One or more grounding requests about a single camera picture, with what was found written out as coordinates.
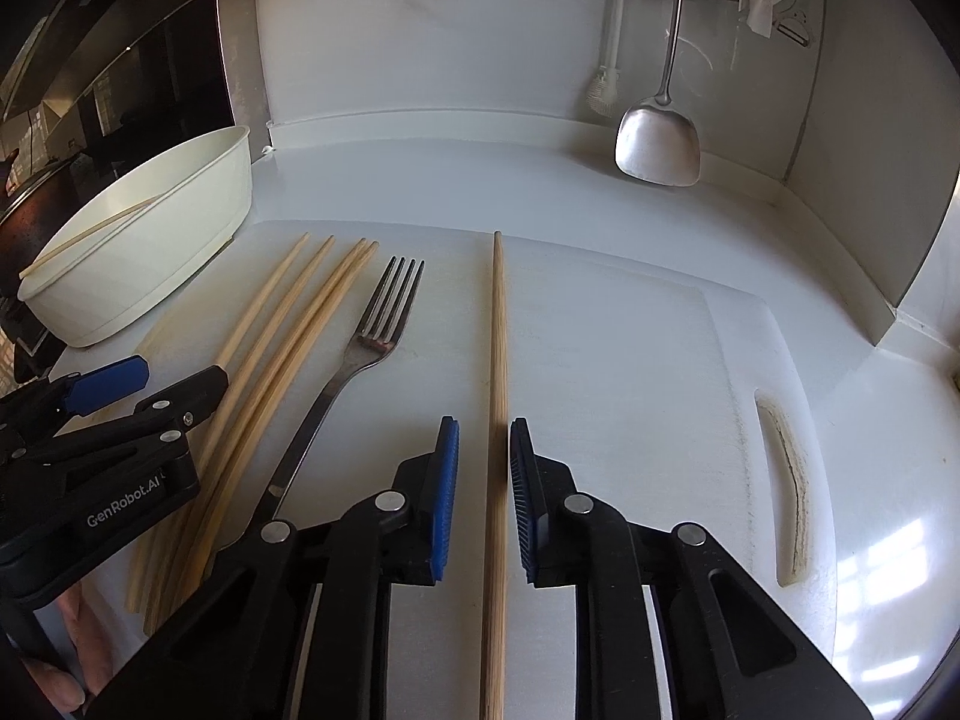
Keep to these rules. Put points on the white round basin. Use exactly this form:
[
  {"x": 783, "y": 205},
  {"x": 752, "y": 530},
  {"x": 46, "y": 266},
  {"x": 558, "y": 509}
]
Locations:
[{"x": 187, "y": 240}]

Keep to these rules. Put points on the steel peeler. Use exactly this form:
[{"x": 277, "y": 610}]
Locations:
[{"x": 795, "y": 26}]

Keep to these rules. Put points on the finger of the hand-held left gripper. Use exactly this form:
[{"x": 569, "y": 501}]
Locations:
[
  {"x": 109, "y": 382},
  {"x": 187, "y": 397}
]

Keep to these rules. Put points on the white plastic cutting board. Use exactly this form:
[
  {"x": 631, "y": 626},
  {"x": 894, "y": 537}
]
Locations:
[{"x": 615, "y": 390}]

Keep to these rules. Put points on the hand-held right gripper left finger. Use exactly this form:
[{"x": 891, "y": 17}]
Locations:
[{"x": 444, "y": 502}]

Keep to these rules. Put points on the person's left hand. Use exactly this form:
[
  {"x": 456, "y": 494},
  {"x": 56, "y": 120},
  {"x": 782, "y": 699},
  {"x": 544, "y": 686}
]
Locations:
[{"x": 86, "y": 637}]

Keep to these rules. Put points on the steel fork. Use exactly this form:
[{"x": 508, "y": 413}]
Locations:
[{"x": 375, "y": 337}]

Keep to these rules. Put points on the brown pot with glass lid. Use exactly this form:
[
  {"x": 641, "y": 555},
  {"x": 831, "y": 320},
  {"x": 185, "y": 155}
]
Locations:
[{"x": 22, "y": 195}]

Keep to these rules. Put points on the steel spatula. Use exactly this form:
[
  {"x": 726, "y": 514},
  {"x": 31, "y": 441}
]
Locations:
[{"x": 658, "y": 142}]

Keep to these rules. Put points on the white bottle brush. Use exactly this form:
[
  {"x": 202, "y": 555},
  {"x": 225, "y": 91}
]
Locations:
[{"x": 600, "y": 90}]

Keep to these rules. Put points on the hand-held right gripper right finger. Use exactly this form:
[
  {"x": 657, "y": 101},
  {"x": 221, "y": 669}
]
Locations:
[{"x": 523, "y": 502}]

